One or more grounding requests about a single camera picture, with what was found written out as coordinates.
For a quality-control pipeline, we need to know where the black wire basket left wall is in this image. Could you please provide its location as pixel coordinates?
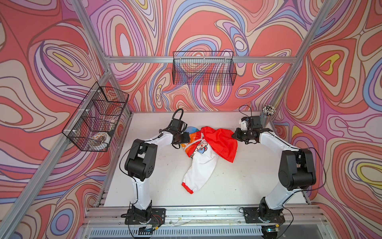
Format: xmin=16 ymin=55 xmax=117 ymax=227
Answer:
xmin=62 ymin=83 xmax=129 ymax=152

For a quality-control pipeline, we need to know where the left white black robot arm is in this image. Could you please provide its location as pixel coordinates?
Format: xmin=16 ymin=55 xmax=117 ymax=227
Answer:
xmin=124 ymin=131 xmax=191 ymax=223

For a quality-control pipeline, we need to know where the black wire basket back wall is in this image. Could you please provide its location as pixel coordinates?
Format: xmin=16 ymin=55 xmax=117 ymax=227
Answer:
xmin=172 ymin=50 xmax=237 ymax=86

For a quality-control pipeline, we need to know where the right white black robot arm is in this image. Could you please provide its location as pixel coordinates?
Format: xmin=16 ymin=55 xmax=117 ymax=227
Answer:
xmin=231 ymin=128 xmax=316 ymax=223

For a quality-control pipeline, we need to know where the round item in left basket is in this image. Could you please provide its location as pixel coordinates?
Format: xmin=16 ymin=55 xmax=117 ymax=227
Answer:
xmin=89 ymin=132 xmax=110 ymax=148

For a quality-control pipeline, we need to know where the metal cup of pencils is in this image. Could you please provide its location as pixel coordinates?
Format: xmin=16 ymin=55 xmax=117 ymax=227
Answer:
xmin=260 ymin=105 xmax=276 ymax=128

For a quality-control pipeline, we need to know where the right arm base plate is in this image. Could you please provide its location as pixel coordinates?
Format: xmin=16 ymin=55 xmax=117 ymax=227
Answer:
xmin=239 ymin=207 xmax=285 ymax=225

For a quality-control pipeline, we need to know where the black wire basket wall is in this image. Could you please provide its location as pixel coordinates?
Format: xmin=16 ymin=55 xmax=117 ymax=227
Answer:
xmin=62 ymin=83 xmax=129 ymax=152
xmin=172 ymin=50 xmax=237 ymax=86

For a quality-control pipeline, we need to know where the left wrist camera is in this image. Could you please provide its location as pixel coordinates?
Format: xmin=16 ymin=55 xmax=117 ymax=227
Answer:
xmin=169 ymin=119 xmax=188 ymax=133

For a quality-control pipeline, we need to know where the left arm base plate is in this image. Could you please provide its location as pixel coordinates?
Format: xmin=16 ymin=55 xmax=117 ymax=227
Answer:
xmin=124 ymin=207 xmax=166 ymax=237

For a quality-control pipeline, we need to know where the rainbow red hooded jacket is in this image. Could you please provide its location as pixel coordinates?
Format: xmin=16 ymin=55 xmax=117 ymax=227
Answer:
xmin=181 ymin=126 xmax=238 ymax=194

